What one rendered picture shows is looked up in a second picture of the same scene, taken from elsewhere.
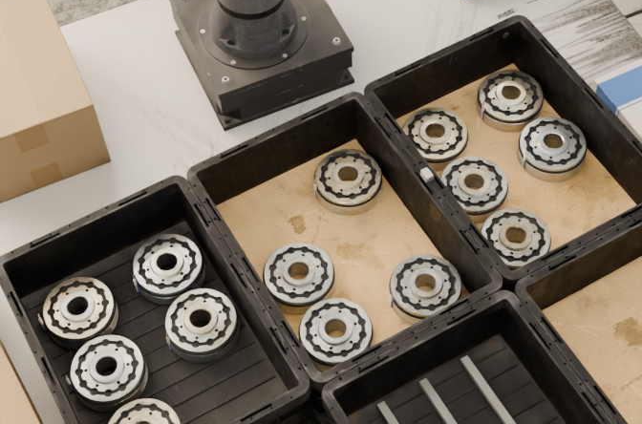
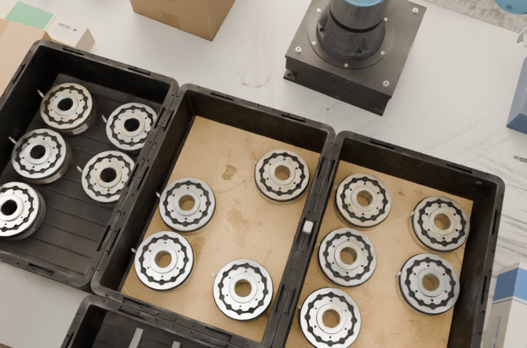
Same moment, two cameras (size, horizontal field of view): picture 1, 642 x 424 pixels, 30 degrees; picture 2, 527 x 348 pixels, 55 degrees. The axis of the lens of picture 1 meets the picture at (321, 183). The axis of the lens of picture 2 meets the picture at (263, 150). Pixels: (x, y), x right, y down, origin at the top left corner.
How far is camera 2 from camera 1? 101 cm
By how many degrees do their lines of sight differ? 23
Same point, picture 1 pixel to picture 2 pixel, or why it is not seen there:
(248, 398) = (88, 244)
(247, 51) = (325, 43)
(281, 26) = (359, 45)
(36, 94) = not seen: outside the picture
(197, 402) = (63, 218)
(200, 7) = not seen: outside the picture
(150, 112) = (259, 33)
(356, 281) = (218, 240)
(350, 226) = (253, 204)
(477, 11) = (504, 141)
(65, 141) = (184, 9)
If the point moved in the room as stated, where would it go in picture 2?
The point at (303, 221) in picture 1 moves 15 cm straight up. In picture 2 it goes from (234, 173) to (230, 142)
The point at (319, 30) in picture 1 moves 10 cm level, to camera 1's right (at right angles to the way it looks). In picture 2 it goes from (384, 67) to (420, 96)
